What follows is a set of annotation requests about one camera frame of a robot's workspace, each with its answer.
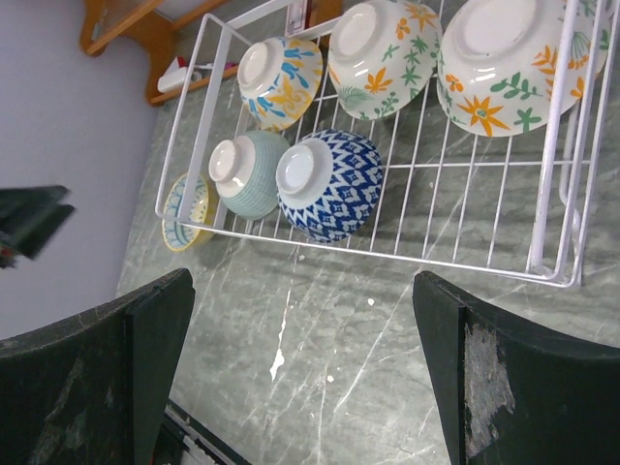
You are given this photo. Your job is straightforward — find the white red box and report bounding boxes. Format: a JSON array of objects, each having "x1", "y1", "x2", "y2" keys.
[{"x1": 157, "y1": 56, "x2": 202, "y2": 93}]

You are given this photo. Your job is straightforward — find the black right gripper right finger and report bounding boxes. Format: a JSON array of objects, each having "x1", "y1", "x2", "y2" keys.
[{"x1": 413, "y1": 271, "x2": 619, "y2": 464}]

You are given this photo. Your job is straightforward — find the white wire dish rack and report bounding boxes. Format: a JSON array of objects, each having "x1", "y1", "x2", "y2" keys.
[{"x1": 155, "y1": 1, "x2": 615, "y2": 289}]

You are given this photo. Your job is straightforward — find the red patterned bowl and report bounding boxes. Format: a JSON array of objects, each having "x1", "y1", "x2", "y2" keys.
[{"x1": 275, "y1": 129, "x2": 384, "y2": 244}]

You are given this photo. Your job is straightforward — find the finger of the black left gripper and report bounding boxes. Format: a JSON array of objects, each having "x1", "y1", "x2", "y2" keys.
[{"x1": 1, "y1": 185, "x2": 76, "y2": 269}]

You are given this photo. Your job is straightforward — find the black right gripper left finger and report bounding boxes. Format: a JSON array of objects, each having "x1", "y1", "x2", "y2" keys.
[{"x1": 1, "y1": 268, "x2": 196, "y2": 464}]

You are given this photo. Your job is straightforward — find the orange floral bowl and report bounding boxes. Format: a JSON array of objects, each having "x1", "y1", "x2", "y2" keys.
[
  {"x1": 236, "y1": 37, "x2": 324, "y2": 131},
  {"x1": 435, "y1": 0, "x2": 611, "y2": 139},
  {"x1": 327, "y1": 1, "x2": 443, "y2": 120}
]

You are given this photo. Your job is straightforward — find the wooden shelf rack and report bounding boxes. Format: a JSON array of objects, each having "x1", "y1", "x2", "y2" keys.
[{"x1": 79, "y1": 0, "x2": 343, "y2": 107}]

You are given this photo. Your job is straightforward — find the blue yellow patterned bowl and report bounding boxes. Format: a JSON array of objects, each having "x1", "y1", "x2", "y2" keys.
[{"x1": 161, "y1": 172, "x2": 217, "y2": 254}]

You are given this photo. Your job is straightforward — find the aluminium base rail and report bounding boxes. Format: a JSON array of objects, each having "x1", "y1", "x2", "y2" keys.
[{"x1": 150, "y1": 399, "x2": 250, "y2": 465}]

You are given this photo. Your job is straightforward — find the plain light teal bowl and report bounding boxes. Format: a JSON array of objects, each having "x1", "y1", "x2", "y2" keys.
[{"x1": 208, "y1": 130, "x2": 291, "y2": 221}]

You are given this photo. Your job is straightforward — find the small red white card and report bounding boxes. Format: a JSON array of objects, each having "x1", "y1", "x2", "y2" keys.
[{"x1": 285, "y1": 0, "x2": 312, "y2": 36}]

